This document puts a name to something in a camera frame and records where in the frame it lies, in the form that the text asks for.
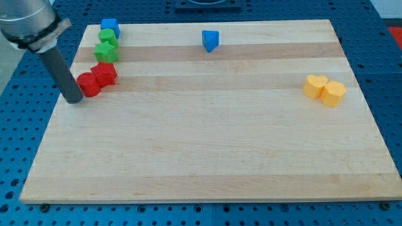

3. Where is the green cylinder block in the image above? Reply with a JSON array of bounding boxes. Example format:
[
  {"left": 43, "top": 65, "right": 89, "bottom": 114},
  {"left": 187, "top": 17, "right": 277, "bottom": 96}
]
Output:
[{"left": 98, "top": 28, "right": 119, "bottom": 48}]

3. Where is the yellow heart block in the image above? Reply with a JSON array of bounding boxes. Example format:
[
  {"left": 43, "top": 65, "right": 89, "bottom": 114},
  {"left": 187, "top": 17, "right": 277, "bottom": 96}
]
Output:
[{"left": 303, "top": 75, "right": 328, "bottom": 99}]

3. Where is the yellow hexagon block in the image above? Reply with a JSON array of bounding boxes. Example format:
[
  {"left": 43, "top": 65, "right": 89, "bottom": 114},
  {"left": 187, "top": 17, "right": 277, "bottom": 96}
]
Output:
[{"left": 320, "top": 81, "right": 347, "bottom": 107}]

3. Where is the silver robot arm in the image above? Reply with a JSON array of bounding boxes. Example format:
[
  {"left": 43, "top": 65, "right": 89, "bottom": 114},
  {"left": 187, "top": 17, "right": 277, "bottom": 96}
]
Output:
[{"left": 1, "top": 0, "right": 72, "bottom": 53}]

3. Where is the red cylinder block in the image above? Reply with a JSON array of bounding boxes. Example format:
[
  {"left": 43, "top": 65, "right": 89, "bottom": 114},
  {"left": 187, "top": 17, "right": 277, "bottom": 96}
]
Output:
[{"left": 77, "top": 72, "right": 101, "bottom": 97}]

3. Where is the blue cube block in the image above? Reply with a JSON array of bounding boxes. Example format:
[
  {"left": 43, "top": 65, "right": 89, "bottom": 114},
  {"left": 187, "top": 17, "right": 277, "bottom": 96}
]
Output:
[{"left": 100, "top": 18, "right": 121, "bottom": 39}]

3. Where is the green star block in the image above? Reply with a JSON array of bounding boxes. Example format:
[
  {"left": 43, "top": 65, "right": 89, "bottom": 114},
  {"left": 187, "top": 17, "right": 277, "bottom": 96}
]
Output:
[{"left": 94, "top": 41, "right": 119, "bottom": 63}]

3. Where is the red star block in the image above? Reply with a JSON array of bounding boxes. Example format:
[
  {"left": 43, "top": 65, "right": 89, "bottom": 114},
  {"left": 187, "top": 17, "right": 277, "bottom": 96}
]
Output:
[{"left": 90, "top": 61, "right": 117, "bottom": 88}]

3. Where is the blue triangular block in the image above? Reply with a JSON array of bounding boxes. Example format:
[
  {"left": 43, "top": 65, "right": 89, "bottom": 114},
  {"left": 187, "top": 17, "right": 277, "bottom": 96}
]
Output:
[{"left": 202, "top": 30, "right": 220, "bottom": 53}]

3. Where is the wooden board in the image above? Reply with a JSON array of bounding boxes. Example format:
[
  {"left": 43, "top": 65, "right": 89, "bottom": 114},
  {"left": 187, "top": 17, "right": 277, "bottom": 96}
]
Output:
[{"left": 19, "top": 19, "right": 401, "bottom": 204}]

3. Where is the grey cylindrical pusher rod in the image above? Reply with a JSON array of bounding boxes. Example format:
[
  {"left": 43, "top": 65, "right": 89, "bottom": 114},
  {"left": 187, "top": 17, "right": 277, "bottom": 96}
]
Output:
[{"left": 38, "top": 46, "right": 83, "bottom": 104}]

